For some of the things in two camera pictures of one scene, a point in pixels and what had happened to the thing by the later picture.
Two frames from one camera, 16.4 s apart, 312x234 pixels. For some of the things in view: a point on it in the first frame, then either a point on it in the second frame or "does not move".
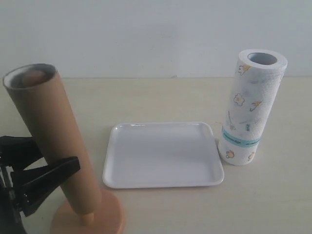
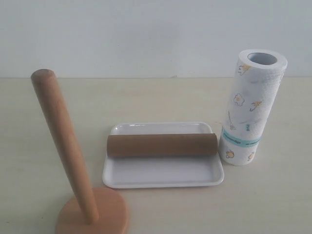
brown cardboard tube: x=37 y=91 -> x=162 y=145
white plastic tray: x=152 y=154 does not move
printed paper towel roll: x=259 y=75 does not move
